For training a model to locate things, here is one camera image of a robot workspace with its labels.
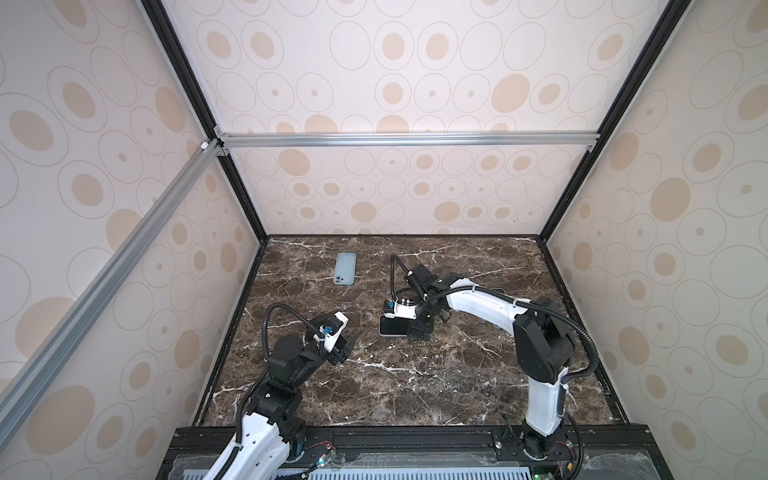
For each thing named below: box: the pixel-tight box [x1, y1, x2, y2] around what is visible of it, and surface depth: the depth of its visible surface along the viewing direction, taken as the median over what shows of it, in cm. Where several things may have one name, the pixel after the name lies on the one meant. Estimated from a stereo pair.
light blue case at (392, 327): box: [378, 314, 408, 337], surface depth 83 cm
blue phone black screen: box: [378, 314, 408, 337], surface depth 83 cm
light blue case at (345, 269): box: [333, 252, 357, 286], surface depth 111 cm
